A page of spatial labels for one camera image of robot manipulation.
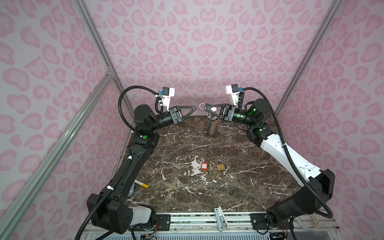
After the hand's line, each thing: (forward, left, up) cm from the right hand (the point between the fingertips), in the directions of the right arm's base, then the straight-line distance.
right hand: (209, 110), depth 58 cm
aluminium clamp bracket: (-30, -7, -44) cm, 54 cm away
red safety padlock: (-1, +1, -45) cm, 45 cm away
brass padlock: (-2, -8, -45) cm, 46 cm away
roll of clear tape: (-30, -45, -45) cm, 71 cm away
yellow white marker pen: (-13, +38, -45) cm, 60 cm away
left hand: (0, +5, +1) cm, 5 cm away
